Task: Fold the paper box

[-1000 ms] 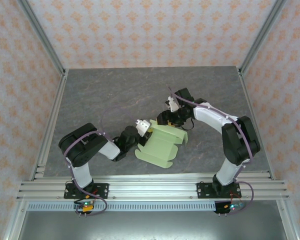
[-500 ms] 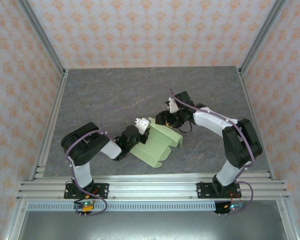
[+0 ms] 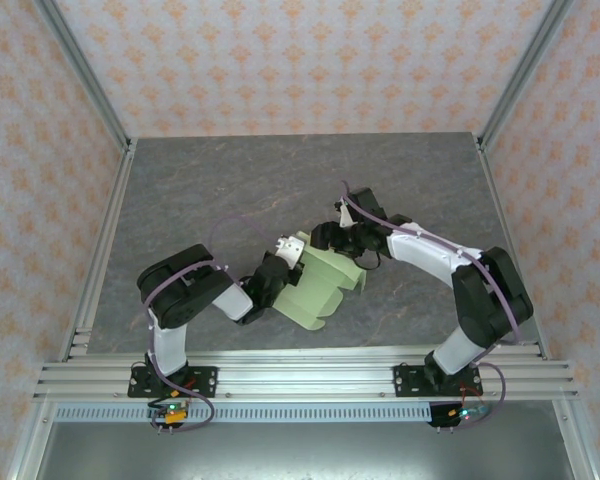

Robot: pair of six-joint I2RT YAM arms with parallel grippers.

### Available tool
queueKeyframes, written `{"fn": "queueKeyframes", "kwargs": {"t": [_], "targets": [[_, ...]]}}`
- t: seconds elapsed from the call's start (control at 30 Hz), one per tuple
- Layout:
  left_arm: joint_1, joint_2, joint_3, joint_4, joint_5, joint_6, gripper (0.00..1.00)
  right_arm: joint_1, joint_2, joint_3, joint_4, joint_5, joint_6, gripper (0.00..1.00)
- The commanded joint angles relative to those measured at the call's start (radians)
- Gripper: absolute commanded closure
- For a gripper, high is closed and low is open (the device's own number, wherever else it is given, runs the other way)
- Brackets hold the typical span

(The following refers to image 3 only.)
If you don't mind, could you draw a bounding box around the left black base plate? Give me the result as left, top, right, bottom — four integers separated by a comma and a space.
127, 366, 220, 399

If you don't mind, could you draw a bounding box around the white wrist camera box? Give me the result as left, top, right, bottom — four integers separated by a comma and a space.
333, 197, 356, 229
274, 236, 309, 266

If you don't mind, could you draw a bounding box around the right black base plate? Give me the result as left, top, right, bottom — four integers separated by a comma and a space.
392, 363, 484, 399

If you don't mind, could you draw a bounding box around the aluminium frame post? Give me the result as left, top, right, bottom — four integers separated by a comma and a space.
33, 0, 134, 154
477, 0, 579, 151

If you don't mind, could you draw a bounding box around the grey metal sheet panel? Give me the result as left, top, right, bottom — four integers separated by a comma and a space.
34, 422, 576, 480

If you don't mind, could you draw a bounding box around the aluminium frame leg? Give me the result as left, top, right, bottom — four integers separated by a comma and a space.
552, 399, 596, 480
7, 399, 56, 480

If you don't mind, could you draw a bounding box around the aluminium cross rail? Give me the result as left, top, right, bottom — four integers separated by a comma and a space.
32, 349, 581, 401

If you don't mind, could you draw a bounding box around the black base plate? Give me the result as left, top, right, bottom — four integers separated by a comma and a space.
392, 363, 484, 399
127, 366, 220, 399

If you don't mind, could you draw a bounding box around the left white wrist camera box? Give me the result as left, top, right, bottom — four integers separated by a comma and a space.
274, 236, 309, 266

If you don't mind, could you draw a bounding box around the slotted grey cable duct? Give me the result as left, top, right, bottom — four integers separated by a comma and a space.
54, 403, 434, 422

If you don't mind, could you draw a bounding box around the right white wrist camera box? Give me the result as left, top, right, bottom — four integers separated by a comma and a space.
333, 197, 356, 229

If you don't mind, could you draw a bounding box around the aluminium table side rail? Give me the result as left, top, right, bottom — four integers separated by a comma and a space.
59, 139, 139, 361
472, 134, 551, 359

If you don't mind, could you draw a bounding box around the pale green paper box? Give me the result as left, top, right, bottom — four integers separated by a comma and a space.
272, 230, 369, 332

